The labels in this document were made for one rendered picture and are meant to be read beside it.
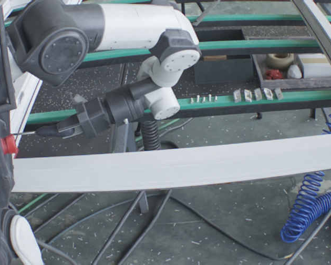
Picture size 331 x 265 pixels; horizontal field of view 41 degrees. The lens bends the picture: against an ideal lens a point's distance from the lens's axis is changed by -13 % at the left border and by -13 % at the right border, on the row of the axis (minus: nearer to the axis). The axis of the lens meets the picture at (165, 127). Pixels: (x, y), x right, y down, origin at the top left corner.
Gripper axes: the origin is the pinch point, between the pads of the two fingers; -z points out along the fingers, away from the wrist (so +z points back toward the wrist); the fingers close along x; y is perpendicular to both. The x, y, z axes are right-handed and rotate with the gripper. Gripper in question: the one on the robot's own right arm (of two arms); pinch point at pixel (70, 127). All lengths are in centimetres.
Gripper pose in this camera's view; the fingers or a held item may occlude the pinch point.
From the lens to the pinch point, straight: 121.5
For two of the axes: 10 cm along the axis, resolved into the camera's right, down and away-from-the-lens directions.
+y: 3.8, 8.1, -4.5
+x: -1.0, -4.5, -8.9
